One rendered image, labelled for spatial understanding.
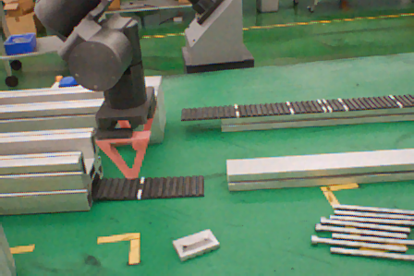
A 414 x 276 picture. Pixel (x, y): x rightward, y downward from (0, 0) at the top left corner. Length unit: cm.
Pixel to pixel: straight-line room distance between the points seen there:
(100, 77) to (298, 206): 32
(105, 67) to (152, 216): 23
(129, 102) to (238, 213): 21
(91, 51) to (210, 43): 72
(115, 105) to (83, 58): 11
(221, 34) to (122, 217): 68
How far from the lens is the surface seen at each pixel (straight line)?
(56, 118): 77
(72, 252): 56
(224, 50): 115
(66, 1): 52
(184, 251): 51
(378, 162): 65
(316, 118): 80
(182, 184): 63
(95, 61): 45
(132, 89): 53
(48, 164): 58
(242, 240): 53
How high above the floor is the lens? 114
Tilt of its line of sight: 26 degrees down
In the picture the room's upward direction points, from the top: 4 degrees counter-clockwise
